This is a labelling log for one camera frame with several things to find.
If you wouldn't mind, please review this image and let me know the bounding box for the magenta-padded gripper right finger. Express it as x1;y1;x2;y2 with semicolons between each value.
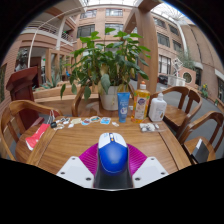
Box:
127;143;170;189

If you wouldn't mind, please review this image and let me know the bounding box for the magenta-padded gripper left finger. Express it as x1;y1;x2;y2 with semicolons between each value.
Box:
55;142;100;188

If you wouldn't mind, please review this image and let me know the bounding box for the blue and white computer mouse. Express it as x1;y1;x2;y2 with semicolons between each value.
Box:
93;132;134;190

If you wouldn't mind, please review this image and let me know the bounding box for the clear packet of white items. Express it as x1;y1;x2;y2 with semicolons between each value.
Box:
139;122;161;133

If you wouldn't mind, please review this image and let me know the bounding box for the cream card sticker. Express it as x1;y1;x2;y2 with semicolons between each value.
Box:
70;117;83;126

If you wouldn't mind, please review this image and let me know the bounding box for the red paper shopping bag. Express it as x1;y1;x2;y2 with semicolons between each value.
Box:
25;109;56;152

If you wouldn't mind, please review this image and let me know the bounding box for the black notebook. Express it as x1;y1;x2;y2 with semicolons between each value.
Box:
190;138;212;164

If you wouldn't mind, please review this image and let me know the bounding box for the blue square sticker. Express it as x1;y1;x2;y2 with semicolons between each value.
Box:
99;116;112;126

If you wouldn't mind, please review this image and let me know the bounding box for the white pump bottle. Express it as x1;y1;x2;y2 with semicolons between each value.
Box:
147;92;168;123

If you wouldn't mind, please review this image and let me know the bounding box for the yellow dish soap bottle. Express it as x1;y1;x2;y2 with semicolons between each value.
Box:
130;80;151;124

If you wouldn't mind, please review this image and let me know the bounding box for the blue squeeze tube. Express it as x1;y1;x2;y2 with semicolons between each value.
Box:
116;91;131;124

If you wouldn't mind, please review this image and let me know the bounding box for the spiky green agave plant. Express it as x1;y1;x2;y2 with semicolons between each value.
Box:
41;71;63;89

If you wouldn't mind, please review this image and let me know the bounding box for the yellow flowering potted plant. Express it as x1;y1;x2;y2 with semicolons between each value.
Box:
199;83;209;99

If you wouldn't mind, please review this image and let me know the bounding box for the dark red wooden lectern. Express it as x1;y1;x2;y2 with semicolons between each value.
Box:
5;65;44;133

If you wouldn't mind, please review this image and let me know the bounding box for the white stone statue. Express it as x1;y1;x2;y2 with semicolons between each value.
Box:
171;57;184;79

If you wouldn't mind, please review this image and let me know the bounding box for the green plant in white pot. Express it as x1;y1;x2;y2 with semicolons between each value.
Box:
59;27;152;112

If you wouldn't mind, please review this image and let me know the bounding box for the dark bust sculpture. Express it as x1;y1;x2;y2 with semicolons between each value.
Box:
14;48;29;72

